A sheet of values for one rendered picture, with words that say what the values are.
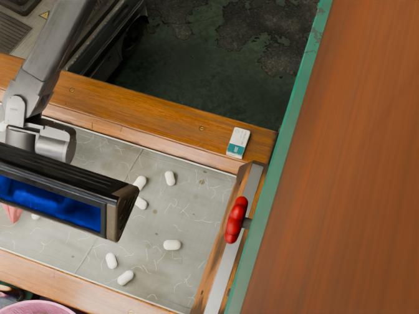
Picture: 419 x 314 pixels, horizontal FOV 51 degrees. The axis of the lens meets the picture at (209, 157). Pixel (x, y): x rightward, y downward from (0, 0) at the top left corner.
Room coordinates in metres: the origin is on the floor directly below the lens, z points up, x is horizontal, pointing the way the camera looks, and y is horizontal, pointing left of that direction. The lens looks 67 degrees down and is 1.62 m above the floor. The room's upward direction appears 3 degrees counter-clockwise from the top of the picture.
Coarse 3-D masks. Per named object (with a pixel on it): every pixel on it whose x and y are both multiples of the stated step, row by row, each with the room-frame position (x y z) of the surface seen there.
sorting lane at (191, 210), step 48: (96, 144) 0.42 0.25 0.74; (144, 192) 0.30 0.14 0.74; (192, 192) 0.29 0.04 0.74; (0, 240) 0.21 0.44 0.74; (48, 240) 0.20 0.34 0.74; (96, 240) 0.20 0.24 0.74; (144, 240) 0.19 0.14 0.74; (192, 240) 0.19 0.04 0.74; (144, 288) 0.10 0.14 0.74; (192, 288) 0.09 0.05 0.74
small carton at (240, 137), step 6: (234, 132) 0.40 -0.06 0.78; (240, 132) 0.40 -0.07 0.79; (246, 132) 0.40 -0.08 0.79; (234, 138) 0.39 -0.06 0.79; (240, 138) 0.39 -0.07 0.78; (246, 138) 0.39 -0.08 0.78; (234, 144) 0.38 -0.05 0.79; (240, 144) 0.37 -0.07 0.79; (246, 144) 0.38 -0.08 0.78; (228, 150) 0.36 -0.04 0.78; (234, 150) 0.36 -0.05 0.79; (240, 150) 0.36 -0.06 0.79; (234, 156) 0.35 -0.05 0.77; (240, 156) 0.35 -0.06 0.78
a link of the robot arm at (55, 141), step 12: (12, 96) 0.42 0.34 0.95; (12, 108) 0.40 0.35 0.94; (24, 108) 0.40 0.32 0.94; (12, 120) 0.39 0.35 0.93; (24, 120) 0.39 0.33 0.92; (36, 120) 0.40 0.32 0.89; (48, 120) 0.41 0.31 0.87; (48, 132) 0.37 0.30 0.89; (60, 132) 0.37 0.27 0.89; (72, 132) 0.38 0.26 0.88; (36, 144) 0.35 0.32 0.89; (48, 144) 0.35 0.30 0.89; (60, 144) 0.35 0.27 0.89; (72, 144) 0.36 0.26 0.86; (48, 156) 0.33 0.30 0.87; (60, 156) 0.33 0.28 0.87; (72, 156) 0.35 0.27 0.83
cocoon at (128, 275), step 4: (128, 272) 0.13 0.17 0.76; (132, 272) 0.13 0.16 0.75; (120, 276) 0.12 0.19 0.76; (124, 276) 0.12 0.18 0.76; (128, 276) 0.12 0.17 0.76; (132, 276) 0.12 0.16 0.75; (120, 280) 0.11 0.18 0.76; (124, 280) 0.11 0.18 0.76; (128, 280) 0.11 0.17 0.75; (120, 284) 0.11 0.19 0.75; (124, 284) 0.11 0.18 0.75
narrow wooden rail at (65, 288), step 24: (0, 264) 0.16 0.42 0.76; (24, 264) 0.16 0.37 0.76; (24, 288) 0.11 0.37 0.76; (48, 288) 0.11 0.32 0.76; (72, 288) 0.10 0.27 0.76; (96, 288) 0.10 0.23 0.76; (96, 312) 0.06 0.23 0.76; (120, 312) 0.06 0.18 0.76; (144, 312) 0.05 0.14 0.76; (168, 312) 0.05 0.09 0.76
